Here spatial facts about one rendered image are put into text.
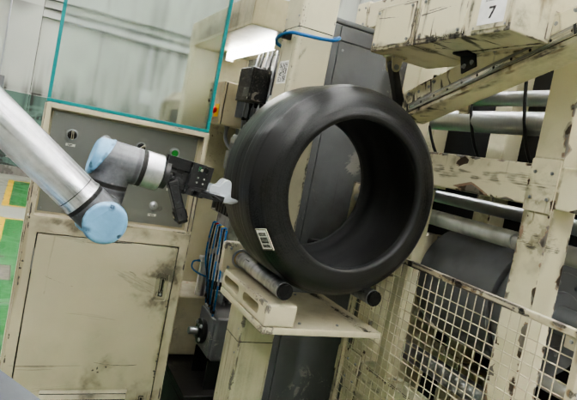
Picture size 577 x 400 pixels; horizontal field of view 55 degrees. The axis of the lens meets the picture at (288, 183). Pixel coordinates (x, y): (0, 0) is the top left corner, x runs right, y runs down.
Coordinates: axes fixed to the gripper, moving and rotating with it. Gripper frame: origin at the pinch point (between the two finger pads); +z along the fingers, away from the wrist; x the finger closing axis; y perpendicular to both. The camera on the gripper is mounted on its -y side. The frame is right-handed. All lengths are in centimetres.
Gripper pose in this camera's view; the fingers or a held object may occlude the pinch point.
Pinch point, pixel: (232, 203)
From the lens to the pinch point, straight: 145.3
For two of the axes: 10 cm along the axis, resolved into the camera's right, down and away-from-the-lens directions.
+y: 3.0, -9.5, 0.0
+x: -4.1, -1.3, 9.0
